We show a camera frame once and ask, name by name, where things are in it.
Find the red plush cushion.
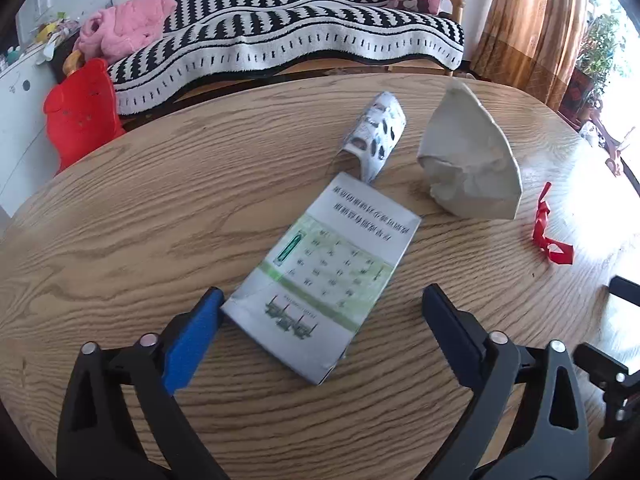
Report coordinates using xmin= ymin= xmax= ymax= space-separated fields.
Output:
xmin=42 ymin=57 xmax=127 ymax=174

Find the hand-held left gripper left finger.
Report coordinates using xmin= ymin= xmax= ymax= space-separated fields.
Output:
xmin=56 ymin=286 xmax=232 ymax=480

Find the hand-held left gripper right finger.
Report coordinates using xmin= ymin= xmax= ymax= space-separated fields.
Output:
xmin=421 ymin=283 xmax=592 ymax=480

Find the black white striped sofa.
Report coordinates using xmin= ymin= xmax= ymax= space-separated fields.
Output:
xmin=102 ymin=0 xmax=466 ymax=117

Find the dark red plant pot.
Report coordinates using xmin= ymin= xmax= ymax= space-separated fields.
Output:
xmin=559 ymin=66 xmax=607 ymax=122

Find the red ribbon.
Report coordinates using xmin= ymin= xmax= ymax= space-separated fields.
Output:
xmin=531 ymin=181 xmax=575 ymax=266

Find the round wooden table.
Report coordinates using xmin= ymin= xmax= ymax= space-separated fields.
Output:
xmin=0 ymin=72 xmax=640 ymax=480

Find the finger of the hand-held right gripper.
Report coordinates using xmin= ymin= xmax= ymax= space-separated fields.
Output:
xmin=607 ymin=275 xmax=640 ymax=307
xmin=572 ymin=342 xmax=640 ymax=442

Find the green potted plant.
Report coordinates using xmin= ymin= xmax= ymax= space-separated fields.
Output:
xmin=575 ymin=0 xmax=632 ymax=92

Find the spotted curled packet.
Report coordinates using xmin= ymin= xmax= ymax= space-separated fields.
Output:
xmin=338 ymin=91 xmax=407 ymax=185

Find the crumpled white paper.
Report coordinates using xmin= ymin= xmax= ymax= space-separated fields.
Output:
xmin=416 ymin=82 xmax=524 ymax=221

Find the printed booklet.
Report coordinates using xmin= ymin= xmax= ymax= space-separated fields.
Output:
xmin=220 ymin=171 xmax=423 ymax=386

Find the white cabinet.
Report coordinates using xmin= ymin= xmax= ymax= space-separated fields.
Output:
xmin=0 ymin=52 xmax=68 ymax=217

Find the pink clothing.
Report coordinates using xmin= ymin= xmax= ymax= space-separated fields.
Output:
xmin=74 ymin=0 xmax=179 ymax=62

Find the pile of small items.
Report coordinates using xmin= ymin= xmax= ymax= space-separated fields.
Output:
xmin=0 ymin=7 xmax=84 ymax=67

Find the brown curtain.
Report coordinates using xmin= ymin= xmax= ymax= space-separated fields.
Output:
xmin=470 ymin=0 xmax=592 ymax=112

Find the wooden sofa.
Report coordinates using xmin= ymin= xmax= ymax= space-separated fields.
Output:
xmin=120 ymin=0 xmax=469 ymax=122

